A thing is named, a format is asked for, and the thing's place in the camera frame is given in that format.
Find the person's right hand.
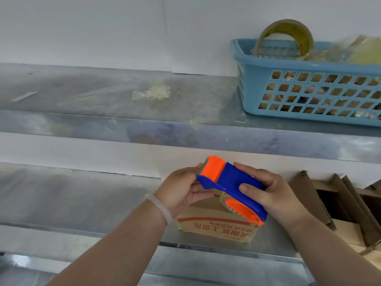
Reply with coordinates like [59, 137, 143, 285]
[234, 162, 311, 233]

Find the person's left hand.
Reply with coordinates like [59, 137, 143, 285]
[154, 164, 215, 218]

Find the blue orange tape dispenser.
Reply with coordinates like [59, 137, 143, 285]
[196, 156, 268, 227]

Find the person's right forearm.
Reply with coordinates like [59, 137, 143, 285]
[283, 213, 381, 286]

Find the person's left forearm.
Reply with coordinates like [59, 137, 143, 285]
[46, 198, 168, 286]

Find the clear tape roll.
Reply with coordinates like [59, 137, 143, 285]
[219, 192, 247, 218]

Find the small red-printed cardboard box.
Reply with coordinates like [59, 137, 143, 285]
[178, 195, 260, 243]

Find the crumpled clear tape scrap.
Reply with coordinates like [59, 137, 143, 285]
[132, 84, 171, 101]

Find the open brown cardboard box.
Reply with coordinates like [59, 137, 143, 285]
[289, 170, 381, 269]

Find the blue plastic basket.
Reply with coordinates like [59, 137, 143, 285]
[231, 39, 381, 127]

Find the metal shelf board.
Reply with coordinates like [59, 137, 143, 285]
[0, 63, 381, 164]
[0, 162, 316, 286]

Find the white jade bracelet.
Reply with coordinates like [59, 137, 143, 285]
[145, 193, 173, 226]

